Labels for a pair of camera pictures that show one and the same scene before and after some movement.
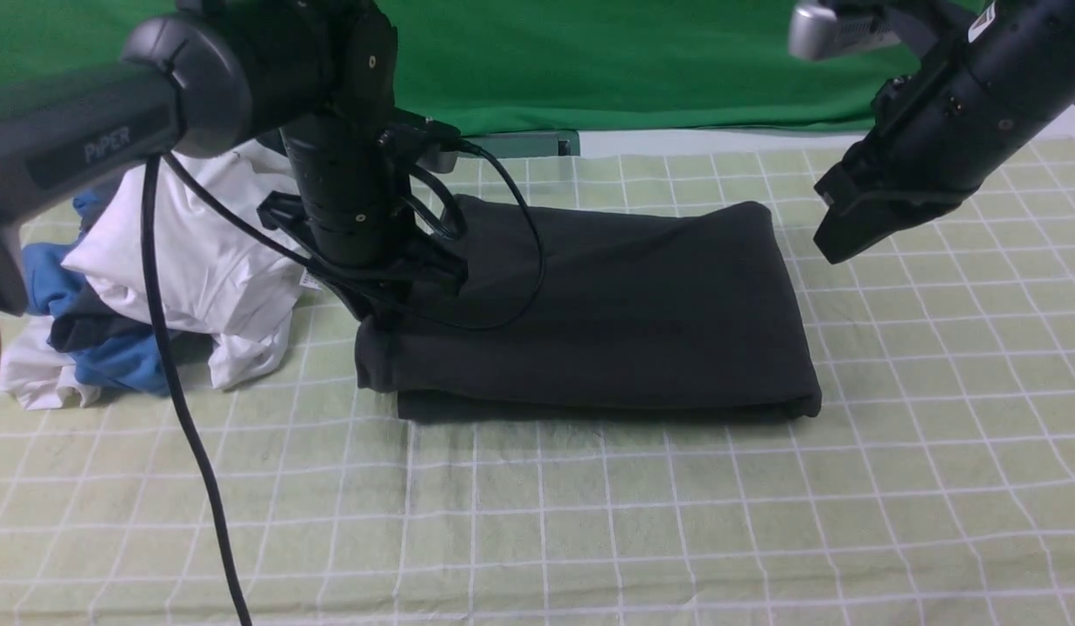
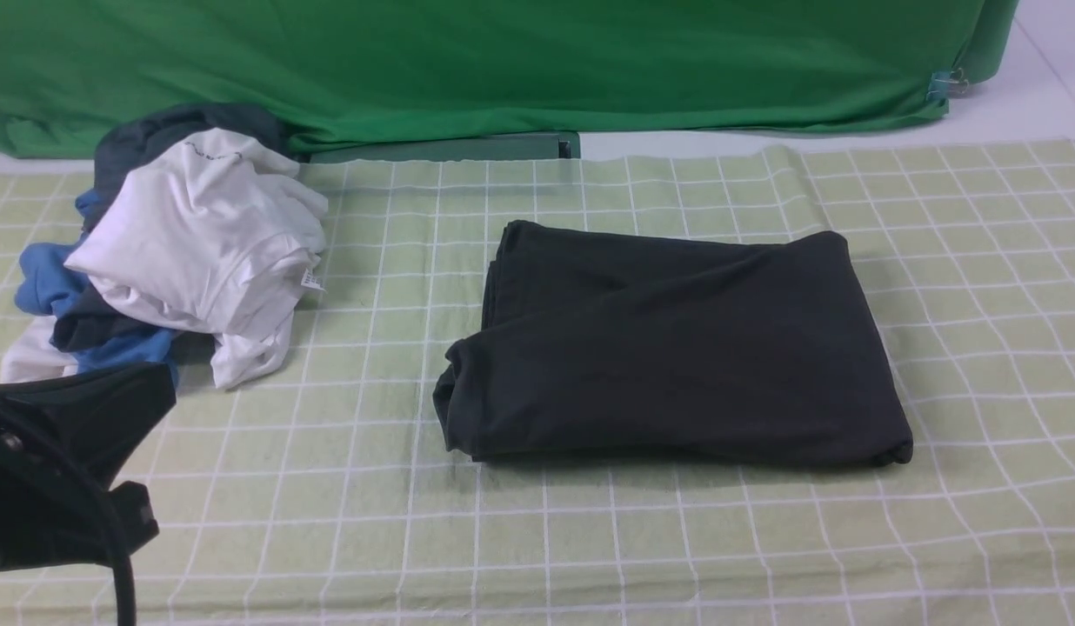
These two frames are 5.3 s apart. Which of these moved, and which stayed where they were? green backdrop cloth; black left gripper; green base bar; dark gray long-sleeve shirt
Moved: dark gray long-sleeve shirt; black left gripper
Stayed: green backdrop cloth; green base bar
